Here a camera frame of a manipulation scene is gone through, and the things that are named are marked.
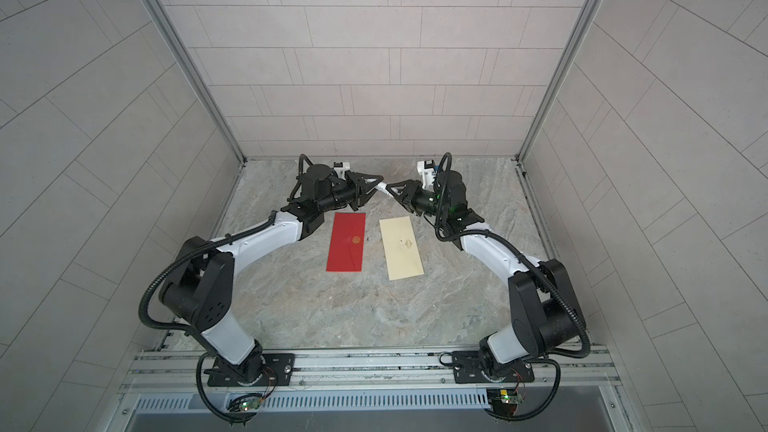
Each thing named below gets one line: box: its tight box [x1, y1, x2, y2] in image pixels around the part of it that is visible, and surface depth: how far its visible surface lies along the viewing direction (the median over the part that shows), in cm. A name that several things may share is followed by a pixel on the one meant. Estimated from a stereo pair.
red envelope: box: [326, 212, 366, 272], surface depth 95 cm
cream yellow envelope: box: [379, 216, 425, 281], surface depth 94 cm
